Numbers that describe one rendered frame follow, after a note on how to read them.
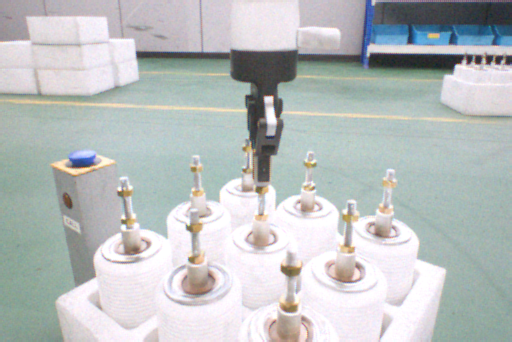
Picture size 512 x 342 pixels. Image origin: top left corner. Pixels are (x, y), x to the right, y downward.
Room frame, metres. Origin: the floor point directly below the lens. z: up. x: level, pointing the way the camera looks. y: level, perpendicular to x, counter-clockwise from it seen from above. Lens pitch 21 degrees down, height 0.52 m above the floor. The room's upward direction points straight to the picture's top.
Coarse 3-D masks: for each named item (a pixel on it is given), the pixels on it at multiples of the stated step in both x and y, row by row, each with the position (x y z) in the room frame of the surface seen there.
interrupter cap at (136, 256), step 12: (108, 240) 0.44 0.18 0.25; (120, 240) 0.44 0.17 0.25; (144, 240) 0.44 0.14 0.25; (156, 240) 0.44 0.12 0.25; (108, 252) 0.41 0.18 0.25; (120, 252) 0.41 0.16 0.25; (132, 252) 0.41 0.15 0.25; (144, 252) 0.41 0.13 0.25; (156, 252) 0.41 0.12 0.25; (120, 264) 0.39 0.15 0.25
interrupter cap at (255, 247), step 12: (240, 228) 0.47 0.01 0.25; (252, 228) 0.47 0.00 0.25; (276, 228) 0.47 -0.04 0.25; (240, 240) 0.44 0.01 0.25; (252, 240) 0.44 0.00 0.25; (276, 240) 0.44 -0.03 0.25; (288, 240) 0.44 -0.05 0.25; (252, 252) 0.41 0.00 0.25; (264, 252) 0.41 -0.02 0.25; (276, 252) 0.42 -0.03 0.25
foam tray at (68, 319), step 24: (168, 240) 0.56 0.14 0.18; (96, 288) 0.44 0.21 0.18; (432, 288) 0.44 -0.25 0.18; (72, 312) 0.39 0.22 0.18; (96, 312) 0.39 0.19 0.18; (384, 312) 0.39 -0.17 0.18; (408, 312) 0.39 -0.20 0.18; (432, 312) 0.44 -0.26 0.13; (72, 336) 0.39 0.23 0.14; (96, 336) 0.36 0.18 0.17; (120, 336) 0.35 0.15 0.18; (144, 336) 0.35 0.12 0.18; (384, 336) 0.35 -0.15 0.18; (408, 336) 0.35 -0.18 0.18
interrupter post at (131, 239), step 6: (120, 228) 0.42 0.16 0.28; (126, 228) 0.42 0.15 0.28; (132, 228) 0.42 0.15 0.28; (138, 228) 0.43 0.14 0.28; (126, 234) 0.42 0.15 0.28; (132, 234) 0.42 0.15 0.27; (138, 234) 0.42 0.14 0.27; (126, 240) 0.42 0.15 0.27; (132, 240) 0.42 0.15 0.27; (138, 240) 0.42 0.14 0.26; (126, 246) 0.42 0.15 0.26; (132, 246) 0.42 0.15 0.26; (138, 246) 0.42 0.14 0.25
